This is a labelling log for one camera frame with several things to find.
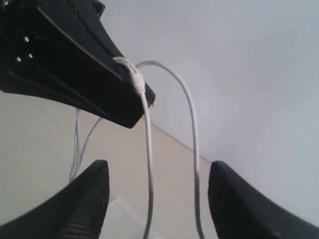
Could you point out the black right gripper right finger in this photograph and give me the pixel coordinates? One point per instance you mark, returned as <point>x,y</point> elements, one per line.
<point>239,211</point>

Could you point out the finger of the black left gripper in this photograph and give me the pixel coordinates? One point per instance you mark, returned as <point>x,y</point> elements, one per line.
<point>60,51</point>

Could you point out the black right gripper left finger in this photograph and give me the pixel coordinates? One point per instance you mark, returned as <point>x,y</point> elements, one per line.
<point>76,212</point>

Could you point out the white wired earphones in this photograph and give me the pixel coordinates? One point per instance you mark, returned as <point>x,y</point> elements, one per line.
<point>140,88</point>

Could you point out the clear plastic hinged case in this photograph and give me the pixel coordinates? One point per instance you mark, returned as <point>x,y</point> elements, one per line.
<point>121,222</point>

